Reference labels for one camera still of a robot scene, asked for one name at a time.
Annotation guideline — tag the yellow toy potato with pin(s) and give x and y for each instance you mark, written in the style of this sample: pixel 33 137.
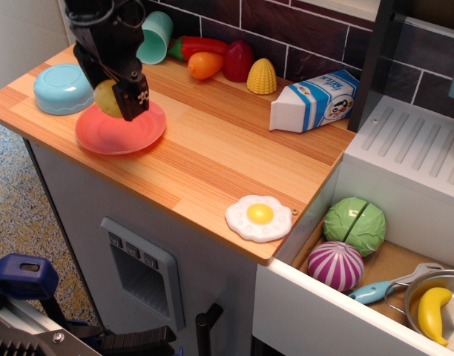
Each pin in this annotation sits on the yellow toy potato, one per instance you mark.
pixel 105 99

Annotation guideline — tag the teal handled toy utensil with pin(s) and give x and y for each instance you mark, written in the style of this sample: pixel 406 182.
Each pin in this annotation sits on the teal handled toy utensil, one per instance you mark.
pixel 374 292

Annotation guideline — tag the purple striped toy onion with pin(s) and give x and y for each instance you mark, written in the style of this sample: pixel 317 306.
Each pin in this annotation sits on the purple striped toy onion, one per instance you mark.
pixel 336 264

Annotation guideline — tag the grey ice dispenser panel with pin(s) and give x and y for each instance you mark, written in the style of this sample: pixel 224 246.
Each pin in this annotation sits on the grey ice dispenser panel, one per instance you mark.
pixel 147 273

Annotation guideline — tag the red toy chili pepper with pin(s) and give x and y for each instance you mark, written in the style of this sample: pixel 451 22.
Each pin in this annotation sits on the red toy chili pepper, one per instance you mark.
pixel 185 47

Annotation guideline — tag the black cabinet door handle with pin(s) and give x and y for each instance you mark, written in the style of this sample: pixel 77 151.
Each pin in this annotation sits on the black cabinet door handle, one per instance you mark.
pixel 204 323

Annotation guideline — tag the grey drainboard sink top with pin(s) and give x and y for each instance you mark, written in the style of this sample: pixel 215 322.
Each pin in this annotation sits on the grey drainboard sink top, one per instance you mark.
pixel 407 145

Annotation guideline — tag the toy milk carton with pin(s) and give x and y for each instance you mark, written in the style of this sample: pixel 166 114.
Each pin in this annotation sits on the toy milk carton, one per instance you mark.
pixel 315 102

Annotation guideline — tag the red plastic plate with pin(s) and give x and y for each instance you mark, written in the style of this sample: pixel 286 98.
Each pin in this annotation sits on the red plastic plate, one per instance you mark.
pixel 103 134

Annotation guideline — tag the blue clamp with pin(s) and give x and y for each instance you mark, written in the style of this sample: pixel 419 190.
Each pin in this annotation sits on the blue clamp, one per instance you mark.
pixel 25 277

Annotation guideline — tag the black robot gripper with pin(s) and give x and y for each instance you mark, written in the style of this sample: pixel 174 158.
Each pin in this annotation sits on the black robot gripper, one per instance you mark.
pixel 106 48

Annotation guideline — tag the toy fried egg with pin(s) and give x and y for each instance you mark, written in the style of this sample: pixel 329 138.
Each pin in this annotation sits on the toy fried egg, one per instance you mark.
pixel 259 218

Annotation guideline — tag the green toy cabbage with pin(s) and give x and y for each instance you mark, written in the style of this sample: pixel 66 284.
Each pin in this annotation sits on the green toy cabbage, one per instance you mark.
pixel 357 223

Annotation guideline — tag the orange toy fruit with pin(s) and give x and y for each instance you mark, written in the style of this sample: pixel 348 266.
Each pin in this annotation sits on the orange toy fruit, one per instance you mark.
pixel 204 65

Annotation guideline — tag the yellow toy banana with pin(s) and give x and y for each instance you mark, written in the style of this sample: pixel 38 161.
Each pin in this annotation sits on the yellow toy banana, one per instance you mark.
pixel 429 313

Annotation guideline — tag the mint green plastic cup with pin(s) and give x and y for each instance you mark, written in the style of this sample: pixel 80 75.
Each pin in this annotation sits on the mint green plastic cup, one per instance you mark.
pixel 157 30

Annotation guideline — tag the small metal pot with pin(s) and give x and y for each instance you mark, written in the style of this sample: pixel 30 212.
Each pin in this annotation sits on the small metal pot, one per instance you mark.
pixel 413 293

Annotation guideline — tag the red toy bell pepper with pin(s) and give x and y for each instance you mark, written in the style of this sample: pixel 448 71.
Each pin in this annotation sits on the red toy bell pepper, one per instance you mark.
pixel 238 61

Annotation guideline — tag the yellow toy corn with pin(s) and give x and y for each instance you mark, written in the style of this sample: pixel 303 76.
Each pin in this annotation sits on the yellow toy corn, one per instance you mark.
pixel 262 77

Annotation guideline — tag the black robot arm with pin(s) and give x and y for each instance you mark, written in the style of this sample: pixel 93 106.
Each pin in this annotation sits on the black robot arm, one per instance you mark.
pixel 102 7

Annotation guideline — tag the light blue upturned bowl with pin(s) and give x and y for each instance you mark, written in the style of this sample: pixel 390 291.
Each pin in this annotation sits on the light blue upturned bowl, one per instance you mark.
pixel 62 90

